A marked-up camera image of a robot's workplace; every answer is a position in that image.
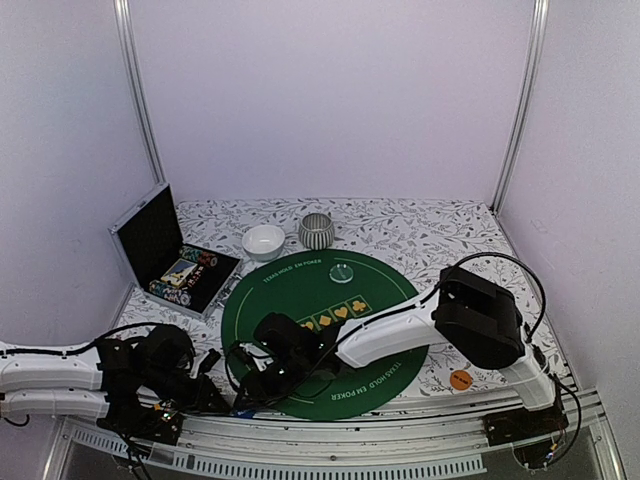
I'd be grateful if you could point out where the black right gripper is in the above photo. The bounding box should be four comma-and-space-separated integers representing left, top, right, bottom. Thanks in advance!
233, 352, 309, 410

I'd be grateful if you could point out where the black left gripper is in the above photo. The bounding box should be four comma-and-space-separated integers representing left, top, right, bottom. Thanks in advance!
144, 364, 230, 417

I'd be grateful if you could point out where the clear acrylic dealer button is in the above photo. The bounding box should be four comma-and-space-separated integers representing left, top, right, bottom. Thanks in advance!
329, 263, 354, 284

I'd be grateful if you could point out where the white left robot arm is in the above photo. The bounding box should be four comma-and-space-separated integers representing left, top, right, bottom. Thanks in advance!
1, 322, 231, 434

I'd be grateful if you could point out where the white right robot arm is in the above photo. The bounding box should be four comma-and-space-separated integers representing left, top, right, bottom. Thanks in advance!
229, 260, 565, 436

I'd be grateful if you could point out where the round green poker mat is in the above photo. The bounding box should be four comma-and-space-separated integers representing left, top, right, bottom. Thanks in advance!
221, 249, 428, 421

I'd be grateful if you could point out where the poker chip row lower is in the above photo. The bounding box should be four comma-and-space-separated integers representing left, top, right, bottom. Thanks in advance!
148, 280, 191, 307

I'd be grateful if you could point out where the poker chip row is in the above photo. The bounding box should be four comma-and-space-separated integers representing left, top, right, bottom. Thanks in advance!
179, 245, 218, 268
148, 280, 191, 307

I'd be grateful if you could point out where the aluminium poker chip case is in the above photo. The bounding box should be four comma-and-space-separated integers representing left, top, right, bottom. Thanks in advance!
109, 183, 241, 320

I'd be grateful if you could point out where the boxed card deck in case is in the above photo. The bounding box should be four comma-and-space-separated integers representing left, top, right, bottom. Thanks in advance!
161, 258, 198, 288

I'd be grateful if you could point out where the white ceramic bowl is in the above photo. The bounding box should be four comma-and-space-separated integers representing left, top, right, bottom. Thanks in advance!
241, 225, 285, 263

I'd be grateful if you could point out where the striped grey ceramic cup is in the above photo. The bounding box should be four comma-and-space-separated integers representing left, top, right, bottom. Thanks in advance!
298, 213, 335, 250

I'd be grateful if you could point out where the poker chip row upper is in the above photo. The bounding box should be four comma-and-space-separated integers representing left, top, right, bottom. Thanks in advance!
179, 245, 218, 268

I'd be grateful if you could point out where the orange big blind button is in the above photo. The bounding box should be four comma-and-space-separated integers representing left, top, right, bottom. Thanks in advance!
449, 370, 473, 391

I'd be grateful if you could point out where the floral white tablecloth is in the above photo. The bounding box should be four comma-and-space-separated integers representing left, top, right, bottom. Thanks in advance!
124, 199, 559, 419

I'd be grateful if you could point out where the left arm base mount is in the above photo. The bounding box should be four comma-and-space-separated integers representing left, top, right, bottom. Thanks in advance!
96, 404, 184, 446

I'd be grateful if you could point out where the left aluminium frame post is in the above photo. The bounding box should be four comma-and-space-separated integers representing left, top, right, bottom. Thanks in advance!
113, 0, 166, 184

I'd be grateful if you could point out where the aluminium frame post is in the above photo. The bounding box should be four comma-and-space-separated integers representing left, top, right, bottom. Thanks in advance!
113, 0, 166, 184
491, 0, 550, 216

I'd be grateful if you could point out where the right aluminium frame post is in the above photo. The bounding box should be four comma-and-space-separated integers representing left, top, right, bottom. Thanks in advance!
491, 0, 550, 216

